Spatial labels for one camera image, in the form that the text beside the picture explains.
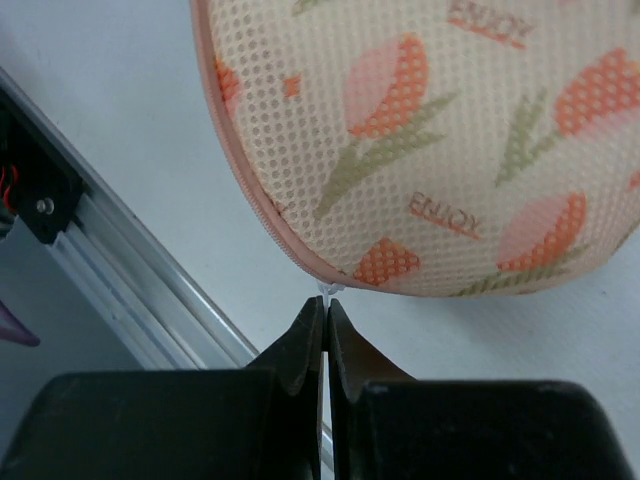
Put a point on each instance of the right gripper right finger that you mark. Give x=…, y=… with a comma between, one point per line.
x=389, y=425

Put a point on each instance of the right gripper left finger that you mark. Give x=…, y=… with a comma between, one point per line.
x=257, y=422

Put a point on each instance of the floral mesh laundry bag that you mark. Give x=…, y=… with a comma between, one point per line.
x=431, y=148

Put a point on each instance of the aluminium mounting rail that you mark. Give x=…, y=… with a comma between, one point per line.
x=152, y=305

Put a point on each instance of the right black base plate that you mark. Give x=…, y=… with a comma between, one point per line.
x=38, y=185

